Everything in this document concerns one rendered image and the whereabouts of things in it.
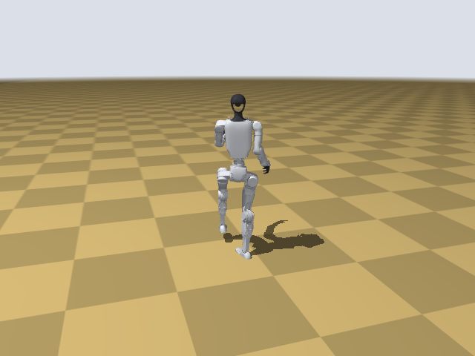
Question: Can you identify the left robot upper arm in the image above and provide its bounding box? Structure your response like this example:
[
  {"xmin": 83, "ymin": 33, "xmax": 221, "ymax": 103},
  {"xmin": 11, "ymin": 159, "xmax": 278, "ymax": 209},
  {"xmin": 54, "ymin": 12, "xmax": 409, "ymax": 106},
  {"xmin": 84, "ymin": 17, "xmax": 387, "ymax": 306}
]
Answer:
[{"xmin": 214, "ymin": 120, "xmax": 226, "ymax": 147}]

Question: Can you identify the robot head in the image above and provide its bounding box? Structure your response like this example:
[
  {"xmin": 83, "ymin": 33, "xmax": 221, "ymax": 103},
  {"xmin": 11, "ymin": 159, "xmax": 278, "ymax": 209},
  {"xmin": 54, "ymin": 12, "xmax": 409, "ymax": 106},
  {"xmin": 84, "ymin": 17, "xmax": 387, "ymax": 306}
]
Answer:
[{"xmin": 230, "ymin": 94, "xmax": 246, "ymax": 122}]

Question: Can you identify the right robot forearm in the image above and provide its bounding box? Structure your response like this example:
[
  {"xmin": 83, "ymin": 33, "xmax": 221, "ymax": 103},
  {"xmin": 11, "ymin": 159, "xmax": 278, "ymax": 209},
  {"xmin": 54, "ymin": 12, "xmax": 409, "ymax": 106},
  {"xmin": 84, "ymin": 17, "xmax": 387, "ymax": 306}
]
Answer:
[{"xmin": 257, "ymin": 147, "xmax": 270, "ymax": 167}]

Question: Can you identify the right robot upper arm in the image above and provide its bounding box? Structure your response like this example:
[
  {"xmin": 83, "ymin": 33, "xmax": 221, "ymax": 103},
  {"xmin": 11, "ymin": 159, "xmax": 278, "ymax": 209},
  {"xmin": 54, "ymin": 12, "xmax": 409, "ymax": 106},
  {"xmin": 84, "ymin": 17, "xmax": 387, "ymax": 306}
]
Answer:
[{"xmin": 251, "ymin": 120, "xmax": 263, "ymax": 155}]

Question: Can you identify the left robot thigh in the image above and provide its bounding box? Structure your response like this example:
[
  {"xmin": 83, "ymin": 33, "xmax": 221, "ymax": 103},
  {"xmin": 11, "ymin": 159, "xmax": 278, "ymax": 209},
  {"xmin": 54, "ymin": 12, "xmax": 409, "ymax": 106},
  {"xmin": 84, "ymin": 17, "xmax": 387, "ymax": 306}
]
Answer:
[{"xmin": 217, "ymin": 168, "xmax": 230, "ymax": 200}]

